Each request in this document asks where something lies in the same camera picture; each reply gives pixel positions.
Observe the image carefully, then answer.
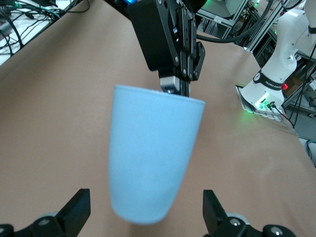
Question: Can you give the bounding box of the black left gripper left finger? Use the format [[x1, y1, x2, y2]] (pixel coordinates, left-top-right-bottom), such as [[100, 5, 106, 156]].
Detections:
[[14, 188, 91, 237]]

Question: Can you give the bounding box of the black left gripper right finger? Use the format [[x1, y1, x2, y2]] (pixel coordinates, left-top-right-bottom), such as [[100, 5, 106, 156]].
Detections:
[[202, 189, 262, 237]]

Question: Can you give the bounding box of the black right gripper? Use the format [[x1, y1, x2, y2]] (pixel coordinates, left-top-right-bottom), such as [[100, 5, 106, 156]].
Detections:
[[126, 0, 206, 99]]

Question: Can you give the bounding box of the light blue plastic cup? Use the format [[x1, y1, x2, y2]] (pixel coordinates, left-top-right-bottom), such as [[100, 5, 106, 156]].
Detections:
[[108, 84, 206, 225]]

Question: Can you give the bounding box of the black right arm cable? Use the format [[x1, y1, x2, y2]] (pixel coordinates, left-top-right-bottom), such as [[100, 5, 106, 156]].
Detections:
[[196, 0, 305, 43]]

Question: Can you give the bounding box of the aluminium frame structure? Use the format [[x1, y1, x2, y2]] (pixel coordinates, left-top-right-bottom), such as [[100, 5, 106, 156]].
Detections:
[[197, 0, 283, 54]]

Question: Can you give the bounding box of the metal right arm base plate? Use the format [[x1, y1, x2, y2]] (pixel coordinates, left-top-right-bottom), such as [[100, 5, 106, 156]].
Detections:
[[235, 84, 288, 122]]

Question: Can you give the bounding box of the green cable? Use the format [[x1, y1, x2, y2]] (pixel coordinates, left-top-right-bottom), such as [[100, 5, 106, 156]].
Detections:
[[13, 0, 67, 15]]

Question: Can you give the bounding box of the thick black looped cable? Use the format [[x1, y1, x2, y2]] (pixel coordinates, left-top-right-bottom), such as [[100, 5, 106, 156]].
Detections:
[[0, 13, 28, 59]]

